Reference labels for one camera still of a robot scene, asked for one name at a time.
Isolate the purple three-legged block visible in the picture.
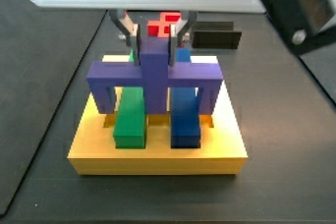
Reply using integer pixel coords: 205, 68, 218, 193
86, 37, 222, 115

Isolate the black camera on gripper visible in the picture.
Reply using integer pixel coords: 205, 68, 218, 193
259, 0, 336, 55

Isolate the blue long bar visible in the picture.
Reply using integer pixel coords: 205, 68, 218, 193
170, 49, 201, 148

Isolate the yellow slotted board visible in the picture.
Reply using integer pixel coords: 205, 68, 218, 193
67, 54, 247, 175

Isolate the red cross-shaped block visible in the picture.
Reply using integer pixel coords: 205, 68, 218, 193
146, 12, 181, 37

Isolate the green long bar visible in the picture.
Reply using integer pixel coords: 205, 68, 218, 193
113, 86, 145, 149

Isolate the black angled bracket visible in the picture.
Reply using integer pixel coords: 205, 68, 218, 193
190, 22, 241, 49

